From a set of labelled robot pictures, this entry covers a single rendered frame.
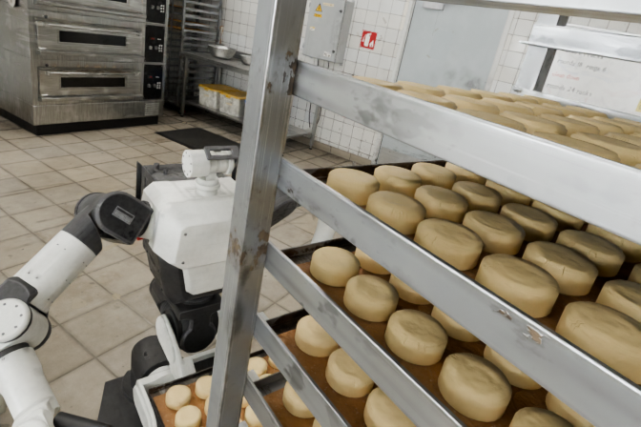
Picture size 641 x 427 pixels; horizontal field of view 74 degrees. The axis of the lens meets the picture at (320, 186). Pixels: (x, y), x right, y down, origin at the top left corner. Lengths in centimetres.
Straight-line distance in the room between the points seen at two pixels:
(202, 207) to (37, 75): 403
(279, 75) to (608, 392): 30
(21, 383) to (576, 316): 89
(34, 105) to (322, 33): 314
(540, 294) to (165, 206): 87
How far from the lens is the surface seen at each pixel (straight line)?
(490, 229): 37
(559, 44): 70
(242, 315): 48
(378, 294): 40
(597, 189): 23
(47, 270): 102
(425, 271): 29
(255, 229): 42
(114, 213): 103
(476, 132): 26
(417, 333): 38
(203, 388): 103
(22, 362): 99
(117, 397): 187
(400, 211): 35
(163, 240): 106
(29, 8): 487
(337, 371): 45
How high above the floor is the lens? 155
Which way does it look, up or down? 21 degrees down
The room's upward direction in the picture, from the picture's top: 11 degrees clockwise
